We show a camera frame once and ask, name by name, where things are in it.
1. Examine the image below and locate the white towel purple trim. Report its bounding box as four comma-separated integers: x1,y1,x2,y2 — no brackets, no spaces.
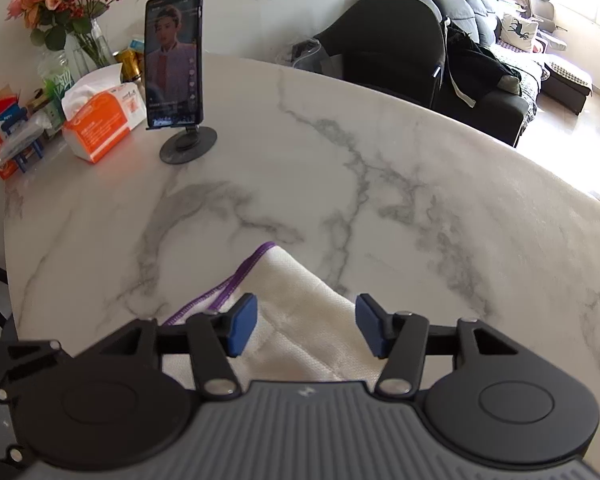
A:
164,242,382,389

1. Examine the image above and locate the dark grey sofa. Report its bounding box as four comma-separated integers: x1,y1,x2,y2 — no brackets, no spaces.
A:
312,0,546,149

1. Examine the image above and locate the orange tissue pack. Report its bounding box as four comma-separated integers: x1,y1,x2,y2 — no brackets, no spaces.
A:
61,64,146,164

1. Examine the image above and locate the red white snack package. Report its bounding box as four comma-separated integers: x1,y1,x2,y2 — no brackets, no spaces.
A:
0,93,47,181

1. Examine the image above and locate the black jacket on sofa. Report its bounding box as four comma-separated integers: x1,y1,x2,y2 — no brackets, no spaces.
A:
446,22,521,108

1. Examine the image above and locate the grey ottoman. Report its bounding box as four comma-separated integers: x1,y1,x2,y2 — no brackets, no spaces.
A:
541,54,593,115

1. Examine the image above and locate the smartphone on stand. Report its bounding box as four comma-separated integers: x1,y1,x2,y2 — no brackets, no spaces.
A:
144,0,204,129

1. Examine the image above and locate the horse print cushion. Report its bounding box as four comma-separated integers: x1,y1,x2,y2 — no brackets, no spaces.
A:
500,14,539,52

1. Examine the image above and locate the grey office chair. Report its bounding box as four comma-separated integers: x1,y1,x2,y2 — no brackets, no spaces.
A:
529,0,566,34

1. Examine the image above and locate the flower bouquet in vase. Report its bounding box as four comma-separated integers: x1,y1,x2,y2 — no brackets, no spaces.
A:
6,0,122,68

